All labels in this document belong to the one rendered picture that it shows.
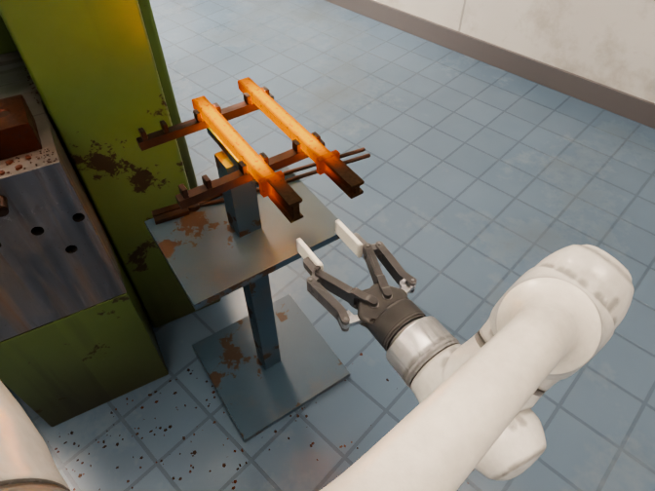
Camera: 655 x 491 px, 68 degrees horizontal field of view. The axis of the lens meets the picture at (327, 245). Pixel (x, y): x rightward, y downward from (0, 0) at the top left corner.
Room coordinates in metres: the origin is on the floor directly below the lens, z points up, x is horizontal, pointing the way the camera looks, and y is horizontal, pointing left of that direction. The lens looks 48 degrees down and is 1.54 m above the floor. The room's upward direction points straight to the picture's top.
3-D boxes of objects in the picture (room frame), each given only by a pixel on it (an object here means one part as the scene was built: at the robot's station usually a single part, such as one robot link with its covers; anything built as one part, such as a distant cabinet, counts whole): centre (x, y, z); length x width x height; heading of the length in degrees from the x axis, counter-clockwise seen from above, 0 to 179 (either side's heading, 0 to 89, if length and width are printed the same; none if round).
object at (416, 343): (0.34, -0.13, 0.94); 0.09 x 0.06 x 0.09; 124
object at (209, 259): (0.83, 0.20, 0.67); 0.40 x 0.30 x 0.02; 124
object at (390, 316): (0.40, -0.09, 0.94); 0.09 x 0.08 x 0.07; 34
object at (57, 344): (0.93, 0.84, 0.23); 0.56 x 0.38 x 0.47; 29
